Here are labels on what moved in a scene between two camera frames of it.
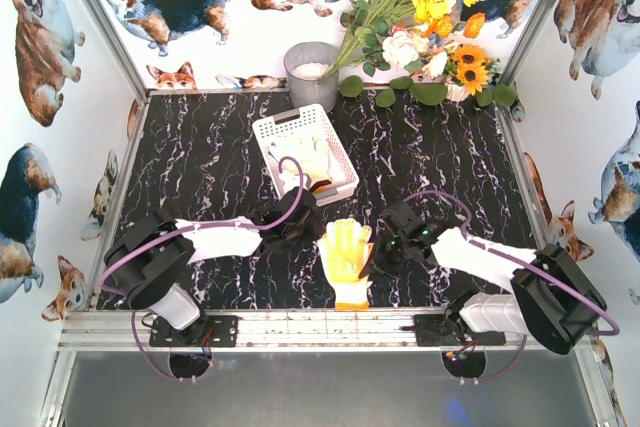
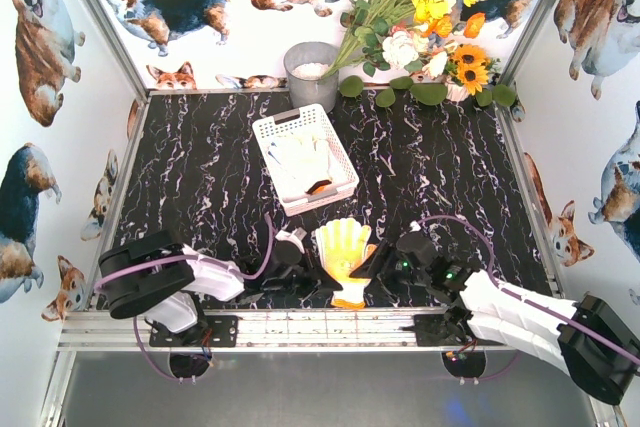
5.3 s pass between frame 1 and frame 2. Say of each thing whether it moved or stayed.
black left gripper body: moved
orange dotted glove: stayed
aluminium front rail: stayed
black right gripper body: moved
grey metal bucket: stayed
